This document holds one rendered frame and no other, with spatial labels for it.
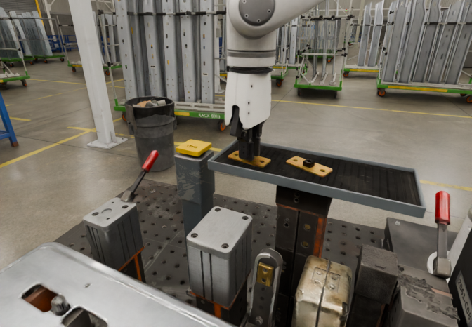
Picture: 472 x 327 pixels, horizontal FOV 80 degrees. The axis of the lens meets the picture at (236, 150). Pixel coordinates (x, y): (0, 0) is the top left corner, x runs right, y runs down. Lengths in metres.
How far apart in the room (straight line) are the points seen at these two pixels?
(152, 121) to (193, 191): 2.21
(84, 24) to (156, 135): 1.53
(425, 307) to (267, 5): 0.44
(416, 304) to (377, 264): 0.06
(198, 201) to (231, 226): 0.21
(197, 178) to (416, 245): 0.70
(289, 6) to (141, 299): 0.49
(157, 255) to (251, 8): 0.84
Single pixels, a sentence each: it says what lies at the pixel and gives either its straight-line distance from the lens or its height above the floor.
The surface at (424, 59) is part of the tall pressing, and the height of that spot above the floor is 0.79.
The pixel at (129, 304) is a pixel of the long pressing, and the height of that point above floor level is 1.00.
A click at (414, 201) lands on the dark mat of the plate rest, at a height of 1.16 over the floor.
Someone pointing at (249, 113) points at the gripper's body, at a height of 1.27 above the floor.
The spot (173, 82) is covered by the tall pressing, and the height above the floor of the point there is 0.61.
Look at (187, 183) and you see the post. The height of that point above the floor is 1.08.
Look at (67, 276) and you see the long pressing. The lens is 0.62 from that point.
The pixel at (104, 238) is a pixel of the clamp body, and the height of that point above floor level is 1.03.
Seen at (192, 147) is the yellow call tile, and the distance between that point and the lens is 0.63.
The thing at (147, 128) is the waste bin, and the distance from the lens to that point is 2.88.
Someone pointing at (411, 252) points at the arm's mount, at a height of 0.80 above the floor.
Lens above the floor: 1.41
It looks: 24 degrees down
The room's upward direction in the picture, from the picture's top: straight up
